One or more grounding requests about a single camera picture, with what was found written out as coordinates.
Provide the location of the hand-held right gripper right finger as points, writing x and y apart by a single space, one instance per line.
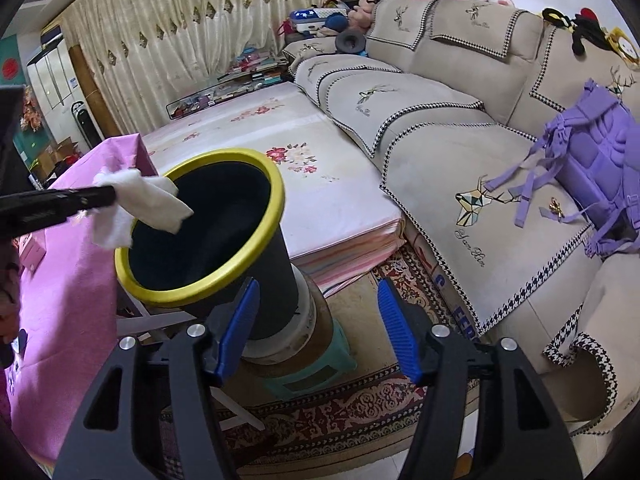
400 330

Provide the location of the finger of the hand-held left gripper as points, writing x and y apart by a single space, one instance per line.
60 202

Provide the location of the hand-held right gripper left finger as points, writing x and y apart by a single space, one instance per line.
241 327

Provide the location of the white tissue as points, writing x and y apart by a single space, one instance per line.
150 200

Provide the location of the black bin with yellow rim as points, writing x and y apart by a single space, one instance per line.
200 230

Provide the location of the hanging flower ornament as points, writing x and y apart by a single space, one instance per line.
31 115

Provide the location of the open cardboard boxes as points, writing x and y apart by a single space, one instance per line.
57 155

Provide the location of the pink box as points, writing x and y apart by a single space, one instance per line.
32 255

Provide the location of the white plastic bucket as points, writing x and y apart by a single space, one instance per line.
311 310

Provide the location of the black tower fan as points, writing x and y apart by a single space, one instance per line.
82 125

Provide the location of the teal plastic stool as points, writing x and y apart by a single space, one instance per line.
312 377

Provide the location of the red patterned carpet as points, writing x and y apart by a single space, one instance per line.
350 410

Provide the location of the pink floral tablecloth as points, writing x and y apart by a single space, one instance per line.
65 335

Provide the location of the pile of books and toys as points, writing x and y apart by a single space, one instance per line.
235 85

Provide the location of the cream patterned curtain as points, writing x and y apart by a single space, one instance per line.
200 20

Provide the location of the beige sofa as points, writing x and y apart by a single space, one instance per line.
450 110

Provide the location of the purple backpack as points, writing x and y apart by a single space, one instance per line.
600 160

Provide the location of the dark round cushion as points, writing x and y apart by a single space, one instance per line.
350 42

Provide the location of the blue star-print bag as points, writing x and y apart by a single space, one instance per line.
307 20

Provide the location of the black and red plush toy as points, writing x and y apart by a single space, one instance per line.
575 25

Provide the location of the yellow lion plush toy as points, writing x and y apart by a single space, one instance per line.
625 50

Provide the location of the red round wall decal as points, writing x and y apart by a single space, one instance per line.
10 65

